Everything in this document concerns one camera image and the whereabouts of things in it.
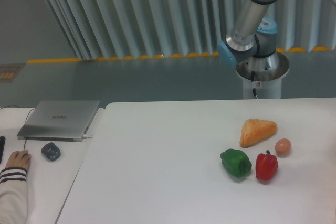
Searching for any silver closed laptop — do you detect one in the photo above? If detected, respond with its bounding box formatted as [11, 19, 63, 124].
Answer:
[17, 100, 100, 142]

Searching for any white striped sleeve forearm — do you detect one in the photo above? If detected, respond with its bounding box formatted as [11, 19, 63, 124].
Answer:
[1, 167, 28, 223]

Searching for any triangular bread pastry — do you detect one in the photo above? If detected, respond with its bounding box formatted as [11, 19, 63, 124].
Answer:
[239, 119, 277, 148]

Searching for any brown egg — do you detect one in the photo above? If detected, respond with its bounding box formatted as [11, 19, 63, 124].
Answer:
[275, 138, 291, 156]

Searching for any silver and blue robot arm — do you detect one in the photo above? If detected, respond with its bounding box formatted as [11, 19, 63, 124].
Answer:
[217, 0, 335, 81]

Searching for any white folding partition screen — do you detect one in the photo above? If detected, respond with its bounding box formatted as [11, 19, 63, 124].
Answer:
[29, 0, 336, 61]

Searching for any dark grey small tray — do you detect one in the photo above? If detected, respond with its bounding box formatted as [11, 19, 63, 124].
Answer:
[41, 142, 61, 162]

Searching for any green bell pepper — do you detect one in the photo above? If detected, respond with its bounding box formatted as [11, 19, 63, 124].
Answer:
[220, 148, 252, 178]

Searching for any black phone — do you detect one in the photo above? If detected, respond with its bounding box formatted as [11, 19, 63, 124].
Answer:
[0, 136, 6, 163]

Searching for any black mouse cable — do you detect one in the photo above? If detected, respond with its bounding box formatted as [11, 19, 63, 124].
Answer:
[0, 105, 36, 152]

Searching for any red bell pepper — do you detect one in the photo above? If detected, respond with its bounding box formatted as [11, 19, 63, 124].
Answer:
[255, 150, 278, 181]

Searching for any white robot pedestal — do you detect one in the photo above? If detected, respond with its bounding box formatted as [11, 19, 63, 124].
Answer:
[236, 52, 289, 99]

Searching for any person's hand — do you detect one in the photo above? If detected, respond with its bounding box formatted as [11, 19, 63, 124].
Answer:
[5, 150, 31, 170]

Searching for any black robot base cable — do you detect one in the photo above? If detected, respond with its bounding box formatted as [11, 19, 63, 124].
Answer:
[250, 70, 259, 100]

